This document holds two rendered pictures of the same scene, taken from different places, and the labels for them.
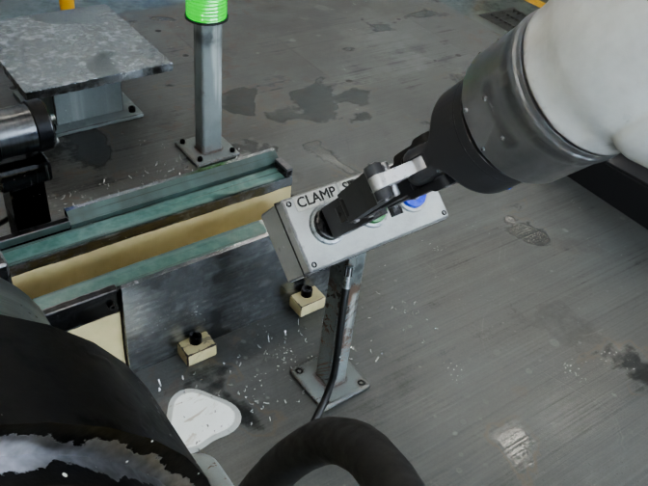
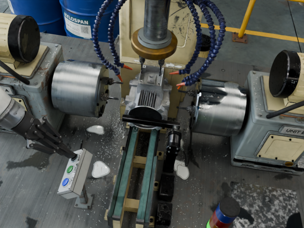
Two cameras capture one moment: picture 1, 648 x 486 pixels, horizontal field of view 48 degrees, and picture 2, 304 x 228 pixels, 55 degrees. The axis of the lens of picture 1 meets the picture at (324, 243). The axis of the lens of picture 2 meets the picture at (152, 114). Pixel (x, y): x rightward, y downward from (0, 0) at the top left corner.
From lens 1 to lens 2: 1.24 m
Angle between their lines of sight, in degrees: 82
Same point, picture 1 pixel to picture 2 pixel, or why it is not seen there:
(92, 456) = (9, 35)
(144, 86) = not seen: outside the picture
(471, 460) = (39, 209)
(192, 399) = (105, 171)
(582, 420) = not seen: outside the picture
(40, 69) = (246, 192)
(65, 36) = (274, 215)
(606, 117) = not seen: outside the picture
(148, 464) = (9, 40)
